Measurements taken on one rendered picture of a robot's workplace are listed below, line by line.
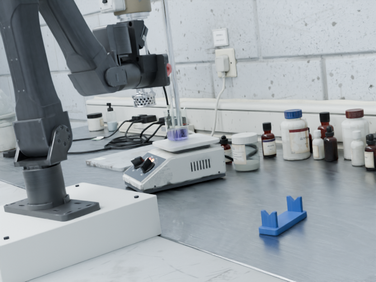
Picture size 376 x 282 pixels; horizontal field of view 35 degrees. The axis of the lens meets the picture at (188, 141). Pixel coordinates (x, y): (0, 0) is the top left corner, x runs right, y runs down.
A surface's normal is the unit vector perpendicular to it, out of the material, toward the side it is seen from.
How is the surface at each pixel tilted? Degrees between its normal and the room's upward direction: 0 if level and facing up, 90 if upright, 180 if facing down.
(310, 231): 0
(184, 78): 90
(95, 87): 118
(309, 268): 0
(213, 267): 0
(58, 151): 87
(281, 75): 90
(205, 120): 90
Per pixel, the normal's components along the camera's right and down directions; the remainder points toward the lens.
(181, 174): 0.40, 0.11
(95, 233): 0.60, 0.07
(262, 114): -0.79, 0.19
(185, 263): -0.12, -0.98
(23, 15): 0.84, 0.12
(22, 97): -0.50, 0.25
